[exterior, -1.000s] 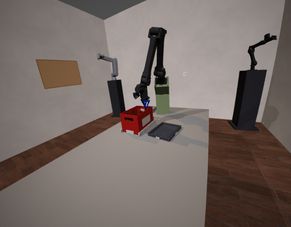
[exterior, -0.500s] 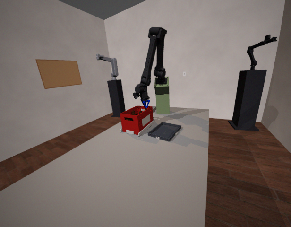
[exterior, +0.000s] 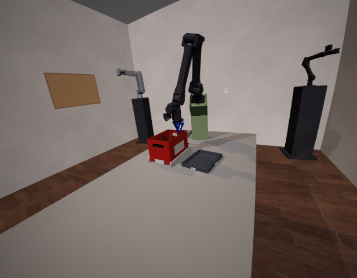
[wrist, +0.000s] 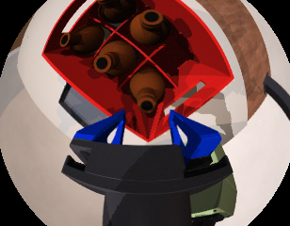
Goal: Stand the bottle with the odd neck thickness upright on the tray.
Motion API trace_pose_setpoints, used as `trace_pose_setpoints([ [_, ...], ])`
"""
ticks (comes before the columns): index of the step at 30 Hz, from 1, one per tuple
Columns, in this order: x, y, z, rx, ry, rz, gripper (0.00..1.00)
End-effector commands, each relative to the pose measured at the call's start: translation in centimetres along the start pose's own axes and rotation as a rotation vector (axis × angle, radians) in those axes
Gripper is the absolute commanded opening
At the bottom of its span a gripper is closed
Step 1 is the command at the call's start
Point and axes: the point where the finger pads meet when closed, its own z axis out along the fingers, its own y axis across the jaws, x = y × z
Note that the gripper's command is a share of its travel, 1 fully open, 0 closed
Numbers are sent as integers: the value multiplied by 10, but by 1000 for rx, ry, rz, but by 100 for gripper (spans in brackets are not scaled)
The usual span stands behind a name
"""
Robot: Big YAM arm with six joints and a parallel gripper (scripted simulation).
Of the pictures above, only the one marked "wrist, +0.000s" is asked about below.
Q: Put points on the red crate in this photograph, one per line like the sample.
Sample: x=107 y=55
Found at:
x=194 y=56

